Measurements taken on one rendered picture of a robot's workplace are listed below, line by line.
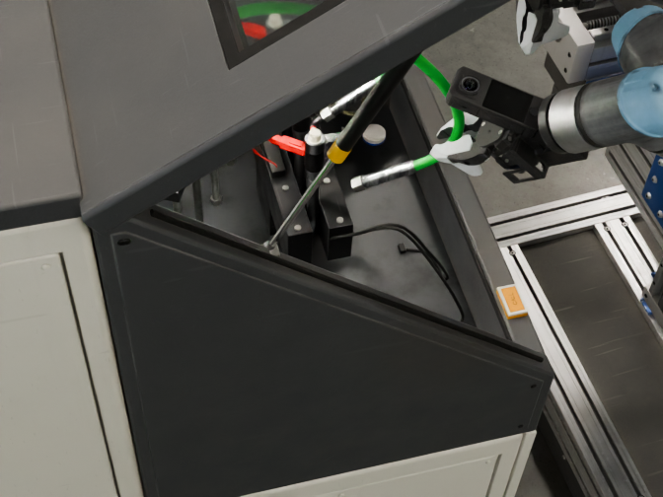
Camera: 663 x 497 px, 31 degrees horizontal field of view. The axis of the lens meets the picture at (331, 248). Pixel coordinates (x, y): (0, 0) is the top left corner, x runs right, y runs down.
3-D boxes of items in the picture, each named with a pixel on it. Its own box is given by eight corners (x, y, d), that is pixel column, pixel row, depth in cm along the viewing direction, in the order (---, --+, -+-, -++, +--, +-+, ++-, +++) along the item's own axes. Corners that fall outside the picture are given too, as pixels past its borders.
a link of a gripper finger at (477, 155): (451, 174, 150) (503, 157, 143) (442, 167, 149) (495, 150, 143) (460, 143, 152) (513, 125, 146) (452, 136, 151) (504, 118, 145)
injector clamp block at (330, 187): (349, 283, 190) (353, 223, 178) (287, 295, 188) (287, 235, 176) (297, 128, 209) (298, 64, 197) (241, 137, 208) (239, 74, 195)
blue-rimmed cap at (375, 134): (388, 144, 208) (389, 138, 207) (365, 148, 207) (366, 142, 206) (381, 127, 210) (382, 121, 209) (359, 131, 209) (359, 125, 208)
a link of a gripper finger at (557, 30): (566, 62, 165) (579, 11, 157) (525, 69, 164) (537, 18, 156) (557, 47, 166) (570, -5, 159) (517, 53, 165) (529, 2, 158)
